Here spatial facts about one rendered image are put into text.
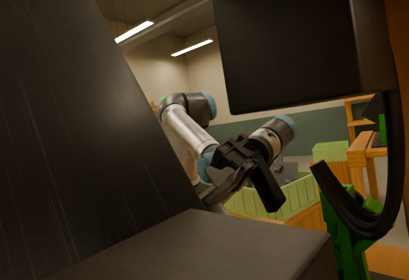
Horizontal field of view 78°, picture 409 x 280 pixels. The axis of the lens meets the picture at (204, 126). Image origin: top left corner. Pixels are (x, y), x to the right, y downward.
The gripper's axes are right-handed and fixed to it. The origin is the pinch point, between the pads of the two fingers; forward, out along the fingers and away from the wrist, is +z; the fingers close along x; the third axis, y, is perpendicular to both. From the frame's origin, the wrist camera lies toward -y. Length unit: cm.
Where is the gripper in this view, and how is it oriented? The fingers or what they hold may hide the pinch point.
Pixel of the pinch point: (210, 207)
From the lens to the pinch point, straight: 46.0
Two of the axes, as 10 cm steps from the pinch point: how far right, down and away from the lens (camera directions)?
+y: -7.3, -5.9, 3.6
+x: 2.7, -7.2, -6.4
